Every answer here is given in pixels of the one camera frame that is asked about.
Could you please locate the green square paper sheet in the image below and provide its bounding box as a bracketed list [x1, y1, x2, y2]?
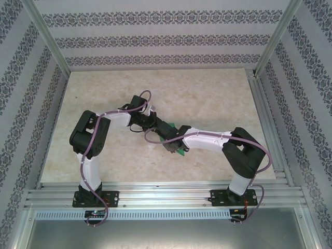
[158, 121, 187, 158]

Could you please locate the grey metal sheet panel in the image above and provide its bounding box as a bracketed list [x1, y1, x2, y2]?
[10, 209, 322, 249]

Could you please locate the aluminium mounting rail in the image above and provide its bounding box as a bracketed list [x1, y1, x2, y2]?
[24, 181, 307, 210]

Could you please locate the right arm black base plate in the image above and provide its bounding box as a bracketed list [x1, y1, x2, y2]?
[210, 189, 259, 208]

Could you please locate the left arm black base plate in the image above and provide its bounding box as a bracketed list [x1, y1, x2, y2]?
[72, 190, 120, 208]

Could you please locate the aluminium side rail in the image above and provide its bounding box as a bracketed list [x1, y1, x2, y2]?
[245, 68, 295, 187]

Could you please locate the slotted grey cable duct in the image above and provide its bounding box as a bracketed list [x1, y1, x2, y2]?
[35, 209, 250, 221]

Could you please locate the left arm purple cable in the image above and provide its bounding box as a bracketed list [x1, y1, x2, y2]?
[79, 90, 154, 228]

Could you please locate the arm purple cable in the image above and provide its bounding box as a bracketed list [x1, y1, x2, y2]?
[143, 131, 273, 227]
[79, 90, 154, 228]

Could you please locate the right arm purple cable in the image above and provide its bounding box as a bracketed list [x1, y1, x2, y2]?
[143, 131, 273, 227]

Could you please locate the aluminium frame post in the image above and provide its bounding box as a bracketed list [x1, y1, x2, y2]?
[254, 0, 304, 76]
[24, 0, 71, 75]

